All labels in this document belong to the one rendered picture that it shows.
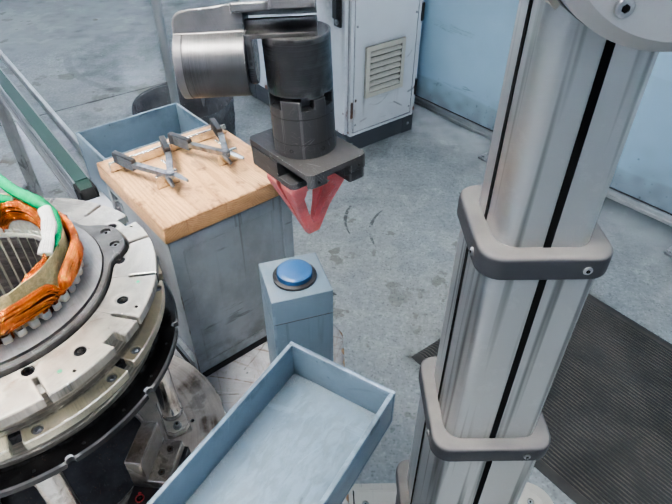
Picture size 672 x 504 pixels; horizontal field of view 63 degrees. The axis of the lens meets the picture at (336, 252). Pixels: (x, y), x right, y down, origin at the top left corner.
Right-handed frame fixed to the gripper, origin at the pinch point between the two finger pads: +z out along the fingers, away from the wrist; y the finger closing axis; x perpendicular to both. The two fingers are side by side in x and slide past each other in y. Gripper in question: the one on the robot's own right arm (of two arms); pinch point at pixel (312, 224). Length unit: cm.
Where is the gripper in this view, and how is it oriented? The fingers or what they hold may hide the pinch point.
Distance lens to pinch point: 57.1
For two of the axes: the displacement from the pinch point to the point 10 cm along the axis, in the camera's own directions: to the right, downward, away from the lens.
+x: 7.9, -4.1, 4.6
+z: 0.4, 7.8, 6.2
